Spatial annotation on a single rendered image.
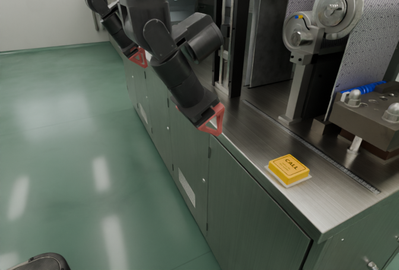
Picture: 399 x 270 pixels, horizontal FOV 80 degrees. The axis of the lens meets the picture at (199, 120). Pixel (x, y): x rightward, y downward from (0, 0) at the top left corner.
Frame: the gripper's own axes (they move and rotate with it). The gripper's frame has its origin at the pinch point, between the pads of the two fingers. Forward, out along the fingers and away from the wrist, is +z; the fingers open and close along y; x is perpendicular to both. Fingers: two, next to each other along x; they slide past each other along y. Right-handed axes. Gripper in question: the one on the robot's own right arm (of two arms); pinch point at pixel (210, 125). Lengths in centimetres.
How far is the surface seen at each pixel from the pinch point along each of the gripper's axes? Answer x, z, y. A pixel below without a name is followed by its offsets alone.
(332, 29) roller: -43.6, 6.5, 4.8
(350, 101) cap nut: -33.7, 19.6, -7.1
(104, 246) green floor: 80, 75, 59
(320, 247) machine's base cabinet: -1.3, 26.7, -23.9
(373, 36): -52, 13, -1
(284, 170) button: -7.4, 18.3, -9.7
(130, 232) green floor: 67, 82, 60
